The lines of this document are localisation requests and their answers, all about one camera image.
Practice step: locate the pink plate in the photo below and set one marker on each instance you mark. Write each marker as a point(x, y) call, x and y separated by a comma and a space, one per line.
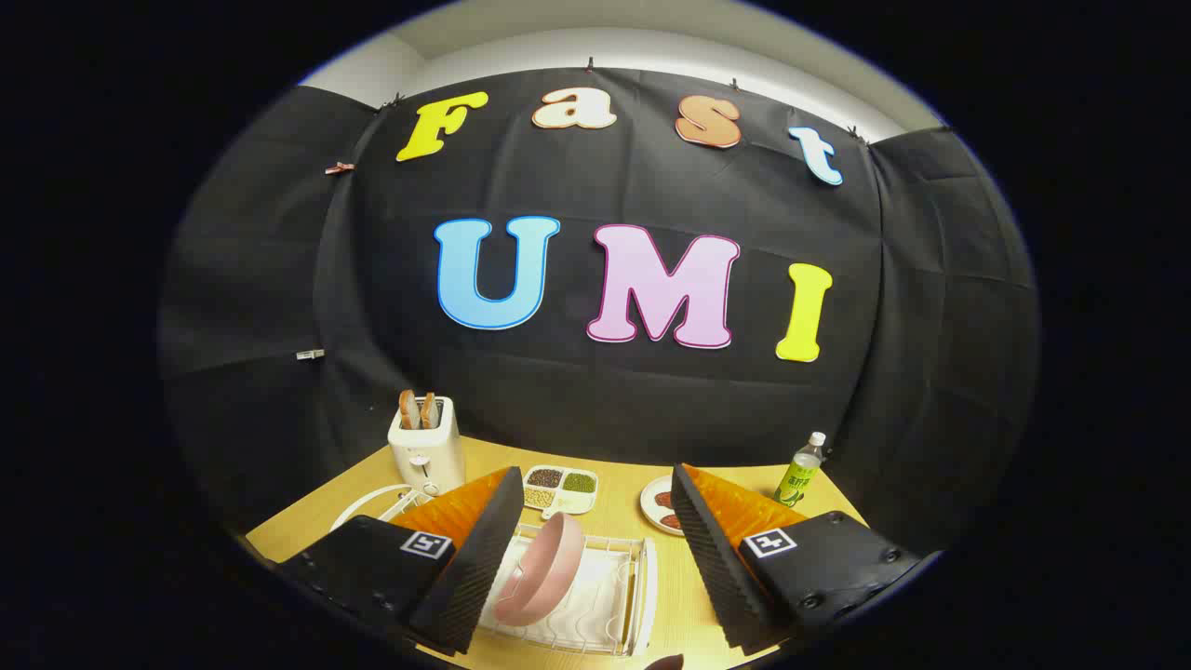
point(544, 568)

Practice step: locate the toasted bread slice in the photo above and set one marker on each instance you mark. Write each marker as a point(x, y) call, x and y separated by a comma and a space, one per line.
point(408, 409)
point(429, 410)

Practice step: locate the white toaster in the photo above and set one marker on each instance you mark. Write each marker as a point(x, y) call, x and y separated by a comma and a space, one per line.
point(423, 456)

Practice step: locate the white oval plate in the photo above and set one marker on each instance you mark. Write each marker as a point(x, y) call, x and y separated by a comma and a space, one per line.
point(649, 507)

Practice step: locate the green label drink bottle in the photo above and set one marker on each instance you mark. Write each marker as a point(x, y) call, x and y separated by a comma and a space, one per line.
point(798, 479)

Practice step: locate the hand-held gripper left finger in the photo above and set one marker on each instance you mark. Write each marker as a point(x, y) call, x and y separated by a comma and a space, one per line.
point(484, 558)

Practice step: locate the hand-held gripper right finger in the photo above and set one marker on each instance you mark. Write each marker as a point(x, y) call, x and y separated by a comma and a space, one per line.
point(716, 558)

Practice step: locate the black backdrop cloth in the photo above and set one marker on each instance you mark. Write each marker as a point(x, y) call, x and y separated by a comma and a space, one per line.
point(605, 391)

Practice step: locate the white divided tray of beans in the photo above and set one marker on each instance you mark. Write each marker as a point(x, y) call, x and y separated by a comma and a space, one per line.
point(558, 489)

